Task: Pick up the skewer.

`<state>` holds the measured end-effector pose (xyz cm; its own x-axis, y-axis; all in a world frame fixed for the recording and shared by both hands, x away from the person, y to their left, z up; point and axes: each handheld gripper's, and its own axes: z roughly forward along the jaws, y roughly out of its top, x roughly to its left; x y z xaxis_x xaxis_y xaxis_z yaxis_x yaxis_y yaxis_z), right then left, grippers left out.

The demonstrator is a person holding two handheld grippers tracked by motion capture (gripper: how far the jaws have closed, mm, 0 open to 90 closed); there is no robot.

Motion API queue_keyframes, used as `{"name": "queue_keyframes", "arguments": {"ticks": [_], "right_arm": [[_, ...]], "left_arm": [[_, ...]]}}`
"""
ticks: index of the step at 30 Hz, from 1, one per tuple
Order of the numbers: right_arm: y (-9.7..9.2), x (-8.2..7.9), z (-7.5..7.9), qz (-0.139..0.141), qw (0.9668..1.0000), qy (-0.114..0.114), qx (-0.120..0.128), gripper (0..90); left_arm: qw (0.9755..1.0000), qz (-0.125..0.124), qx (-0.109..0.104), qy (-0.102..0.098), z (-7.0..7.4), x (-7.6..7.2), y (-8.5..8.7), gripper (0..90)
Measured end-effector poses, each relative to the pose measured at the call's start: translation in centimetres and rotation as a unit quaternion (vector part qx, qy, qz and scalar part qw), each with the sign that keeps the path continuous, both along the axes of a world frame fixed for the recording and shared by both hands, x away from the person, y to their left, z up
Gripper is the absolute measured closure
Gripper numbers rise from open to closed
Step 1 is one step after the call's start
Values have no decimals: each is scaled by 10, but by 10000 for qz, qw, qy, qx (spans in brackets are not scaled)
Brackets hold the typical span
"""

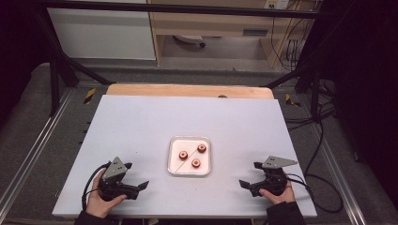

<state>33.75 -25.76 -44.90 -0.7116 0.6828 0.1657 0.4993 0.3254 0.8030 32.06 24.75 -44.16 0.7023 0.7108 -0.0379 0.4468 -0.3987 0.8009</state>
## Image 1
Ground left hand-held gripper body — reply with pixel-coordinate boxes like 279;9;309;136
98;157;140;202

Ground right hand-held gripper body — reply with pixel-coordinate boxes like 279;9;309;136
249;155;299;199

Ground square metal tray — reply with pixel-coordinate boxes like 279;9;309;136
167;135;212;176

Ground thin bamboo skewer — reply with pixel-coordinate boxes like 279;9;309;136
174;149;199;173

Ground person's right hand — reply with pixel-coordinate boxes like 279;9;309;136
258;179;297;206

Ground person's left hand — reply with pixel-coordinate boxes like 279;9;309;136
85;168;129;219

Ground white table board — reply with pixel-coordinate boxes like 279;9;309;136
51;94;318;219

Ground black metal stand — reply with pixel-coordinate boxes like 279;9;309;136
264;62;323;123
32;8;116;118

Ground wooden table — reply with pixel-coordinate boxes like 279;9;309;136
105;82;276;100

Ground white cabinet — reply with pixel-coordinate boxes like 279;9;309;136
46;7;157;61

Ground office chair base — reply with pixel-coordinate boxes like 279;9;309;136
173;35;207;49

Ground black curtain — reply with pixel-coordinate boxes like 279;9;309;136
322;0;398;201
0;0;48;126

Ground light wooden desk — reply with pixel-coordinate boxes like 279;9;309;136
146;0;323;69

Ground white power strip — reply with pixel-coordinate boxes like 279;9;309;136
263;0;290;10

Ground black metal crossbar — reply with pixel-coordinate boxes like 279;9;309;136
31;0;332;20

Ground left hand-held gripper cable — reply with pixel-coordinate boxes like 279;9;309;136
81;162;112;212

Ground hand-held gripper cable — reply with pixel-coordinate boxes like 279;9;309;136
285;172;344;215
81;162;112;212

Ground aluminium floor rail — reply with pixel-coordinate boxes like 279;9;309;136
308;125;369;225
0;88;74;207

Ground right hand-held gripper cable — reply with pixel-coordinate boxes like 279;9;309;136
285;172;344;215

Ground black floor cables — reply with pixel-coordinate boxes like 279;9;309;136
284;78;337;132

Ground hanging black desk cables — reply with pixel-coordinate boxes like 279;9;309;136
270;0;314;72

